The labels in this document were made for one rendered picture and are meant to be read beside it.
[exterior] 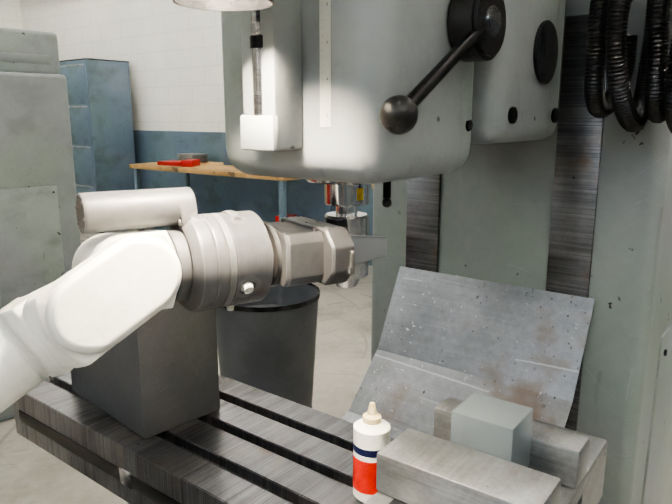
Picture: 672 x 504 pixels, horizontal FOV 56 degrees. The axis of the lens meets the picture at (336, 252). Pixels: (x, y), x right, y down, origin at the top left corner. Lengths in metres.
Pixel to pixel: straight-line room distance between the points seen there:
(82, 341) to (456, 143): 0.38
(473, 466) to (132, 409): 0.47
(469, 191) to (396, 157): 0.46
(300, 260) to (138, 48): 7.67
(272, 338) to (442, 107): 2.03
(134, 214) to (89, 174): 7.39
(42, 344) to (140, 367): 0.33
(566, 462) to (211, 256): 0.38
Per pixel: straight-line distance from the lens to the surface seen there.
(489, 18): 0.62
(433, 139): 0.60
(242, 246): 0.56
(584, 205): 0.93
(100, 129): 7.88
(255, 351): 2.59
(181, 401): 0.89
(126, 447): 0.87
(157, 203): 0.56
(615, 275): 0.94
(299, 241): 0.58
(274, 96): 0.54
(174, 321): 0.85
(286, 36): 0.56
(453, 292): 1.02
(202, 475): 0.79
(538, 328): 0.96
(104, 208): 0.55
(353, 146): 0.53
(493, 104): 0.68
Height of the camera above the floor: 1.37
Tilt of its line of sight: 12 degrees down
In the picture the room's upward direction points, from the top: straight up
